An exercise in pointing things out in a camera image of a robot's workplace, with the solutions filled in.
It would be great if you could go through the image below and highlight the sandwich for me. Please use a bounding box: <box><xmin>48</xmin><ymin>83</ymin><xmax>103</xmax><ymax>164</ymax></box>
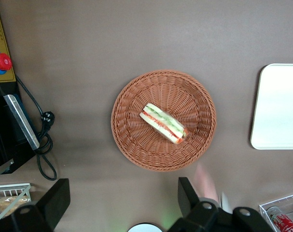
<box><xmin>139</xmin><ymin>103</ymin><xmax>189</xmax><ymax>145</ymax></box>

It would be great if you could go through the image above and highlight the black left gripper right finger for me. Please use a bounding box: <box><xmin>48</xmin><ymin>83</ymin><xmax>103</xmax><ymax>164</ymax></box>
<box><xmin>177</xmin><ymin>177</ymin><xmax>200</xmax><ymax>218</ymax></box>

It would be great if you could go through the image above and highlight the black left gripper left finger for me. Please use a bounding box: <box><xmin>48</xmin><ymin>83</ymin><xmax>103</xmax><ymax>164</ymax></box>
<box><xmin>36</xmin><ymin>178</ymin><xmax>71</xmax><ymax>230</ymax></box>

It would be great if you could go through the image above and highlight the black countertop appliance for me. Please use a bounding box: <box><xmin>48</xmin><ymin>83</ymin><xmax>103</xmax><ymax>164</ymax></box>
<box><xmin>0</xmin><ymin>82</ymin><xmax>41</xmax><ymax>180</ymax></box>

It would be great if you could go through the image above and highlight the cream rectangular tray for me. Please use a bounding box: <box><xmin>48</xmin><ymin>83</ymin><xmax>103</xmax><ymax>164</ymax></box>
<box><xmin>250</xmin><ymin>63</ymin><xmax>293</xmax><ymax>150</ymax></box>

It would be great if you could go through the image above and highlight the large brown wicker basket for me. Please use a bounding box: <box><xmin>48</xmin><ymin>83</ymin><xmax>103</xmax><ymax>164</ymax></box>
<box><xmin>111</xmin><ymin>69</ymin><xmax>217</xmax><ymax>172</ymax></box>

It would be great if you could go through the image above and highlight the small white arm base module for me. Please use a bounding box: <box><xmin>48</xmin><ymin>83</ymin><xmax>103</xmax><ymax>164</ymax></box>
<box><xmin>220</xmin><ymin>192</ymin><xmax>234</xmax><ymax>215</ymax></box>

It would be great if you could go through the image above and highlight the black power cable with plug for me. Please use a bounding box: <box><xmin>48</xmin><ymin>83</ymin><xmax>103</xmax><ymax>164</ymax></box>
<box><xmin>15</xmin><ymin>74</ymin><xmax>57</xmax><ymax>181</ymax></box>

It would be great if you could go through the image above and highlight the clear acrylic bottle rack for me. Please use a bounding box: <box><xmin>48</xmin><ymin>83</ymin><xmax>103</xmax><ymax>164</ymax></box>
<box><xmin>259</xmin><ymin>192</ymin><xmax>293</xmax><ymax>232</ymax></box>

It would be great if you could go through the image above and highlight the yellow control panel red button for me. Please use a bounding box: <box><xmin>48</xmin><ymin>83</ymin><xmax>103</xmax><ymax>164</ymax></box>
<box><xmin>0</xmin><ymin>0</ymin><xmax>17</xmax><ymax>84</ymax></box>

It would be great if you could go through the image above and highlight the clear bag of fried snacks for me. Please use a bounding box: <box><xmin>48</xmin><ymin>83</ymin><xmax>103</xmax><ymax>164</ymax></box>
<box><xmin>0</xmin><ymin>195</ymin><xmax>31</xmax><ymax>218</ymax></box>

